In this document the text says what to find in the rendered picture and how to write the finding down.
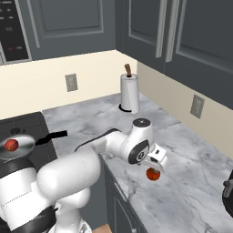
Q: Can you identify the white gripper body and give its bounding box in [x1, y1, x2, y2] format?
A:
[142, 156, 168, 175]

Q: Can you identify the red tomato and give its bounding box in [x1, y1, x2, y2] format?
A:
[146, 167, 162, 182]

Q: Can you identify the black stove hob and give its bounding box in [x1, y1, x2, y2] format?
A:
[0, 111, 58, 180]

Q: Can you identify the dark grey base cupboard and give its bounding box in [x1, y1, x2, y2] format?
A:
[100, 156, 149, 233]

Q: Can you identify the black round appliance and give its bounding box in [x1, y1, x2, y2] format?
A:
[221, 168, 233, 218]

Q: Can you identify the white paper towel roll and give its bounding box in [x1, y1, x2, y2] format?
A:
[119, 73, 141, 114]

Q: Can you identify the brown paper towel holder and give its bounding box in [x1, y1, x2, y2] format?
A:
[117, 63, 141, 115]

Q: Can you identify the black microwave oven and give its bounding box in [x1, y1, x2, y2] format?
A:
[0, 0, 33, 66]

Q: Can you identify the grey wall outlet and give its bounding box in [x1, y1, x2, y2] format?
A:
[189, 94, 206, 119]
[65, 73, 79, 93]

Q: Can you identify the dark grey wall cupboard door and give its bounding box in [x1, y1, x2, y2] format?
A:
[164, 0, 233, 111]
[122, 0, 167, 74]
[17, 0, 117, 61]

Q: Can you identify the grey cupboard door handle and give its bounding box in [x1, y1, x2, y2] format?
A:
[165, 0, 181, 63]
[26, 0, 41, 49]
[155, 0, 168, 59]

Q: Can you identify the grey pan with black handle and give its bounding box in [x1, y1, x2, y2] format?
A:
[0, 130, 68, 161]

